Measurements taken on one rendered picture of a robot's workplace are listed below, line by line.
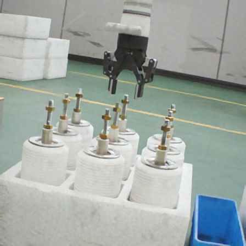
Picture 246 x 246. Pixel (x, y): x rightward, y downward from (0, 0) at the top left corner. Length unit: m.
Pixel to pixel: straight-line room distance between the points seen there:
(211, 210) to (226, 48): 5.00
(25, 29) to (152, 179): 2.93
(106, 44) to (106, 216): 5.76
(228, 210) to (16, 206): 0.56
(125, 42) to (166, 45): 5.19
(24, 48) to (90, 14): 3.07
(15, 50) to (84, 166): 2.92
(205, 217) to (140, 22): 0.52
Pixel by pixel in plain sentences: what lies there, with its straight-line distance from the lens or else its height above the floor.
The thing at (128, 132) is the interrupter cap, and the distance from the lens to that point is 1.13.
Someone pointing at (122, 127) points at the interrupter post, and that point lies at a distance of 1.13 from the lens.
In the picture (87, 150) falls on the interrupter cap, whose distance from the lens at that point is 0.91.
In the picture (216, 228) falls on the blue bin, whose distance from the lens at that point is 1.21.
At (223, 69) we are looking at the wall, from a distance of 6.11.
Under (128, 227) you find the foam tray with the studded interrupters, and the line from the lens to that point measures 0.88.
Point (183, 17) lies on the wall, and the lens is 6.23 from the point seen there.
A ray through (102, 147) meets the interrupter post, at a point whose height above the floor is 0.26.
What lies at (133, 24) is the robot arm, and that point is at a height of 0.52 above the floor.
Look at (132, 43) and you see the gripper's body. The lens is 1.08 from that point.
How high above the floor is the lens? 0.49
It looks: 11 degrees down
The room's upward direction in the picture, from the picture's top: 8 degrees clockwise
